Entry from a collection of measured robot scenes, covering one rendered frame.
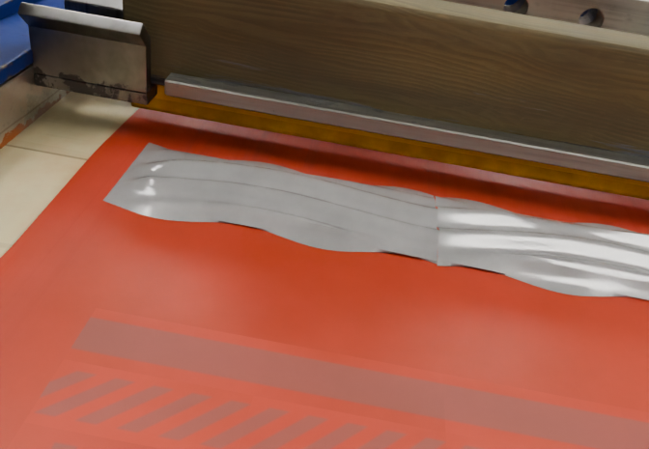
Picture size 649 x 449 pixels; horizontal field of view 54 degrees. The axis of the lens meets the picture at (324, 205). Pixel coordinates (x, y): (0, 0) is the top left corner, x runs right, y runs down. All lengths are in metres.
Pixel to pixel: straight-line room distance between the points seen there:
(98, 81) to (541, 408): 0.30
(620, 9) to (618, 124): 0.24
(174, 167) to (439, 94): 0.16
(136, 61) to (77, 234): 0.12
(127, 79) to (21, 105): 0.07
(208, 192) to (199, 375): 0.13
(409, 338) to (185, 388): 0.10
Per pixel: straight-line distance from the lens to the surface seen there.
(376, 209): 0.36
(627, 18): 0.65
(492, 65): 0.39
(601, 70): 0.40
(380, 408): 0.26
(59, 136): 0.42
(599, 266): 0.37
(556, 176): 0.44
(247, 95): 0.39
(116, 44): 0.40
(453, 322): 0.31
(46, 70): 0.43
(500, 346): 0.30
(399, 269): 0.33
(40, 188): 0.37
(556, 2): 0.63
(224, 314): 0.29
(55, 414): 0.26
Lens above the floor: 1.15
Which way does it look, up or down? 33 degrees down
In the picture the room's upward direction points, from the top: 9 degrees clockwise
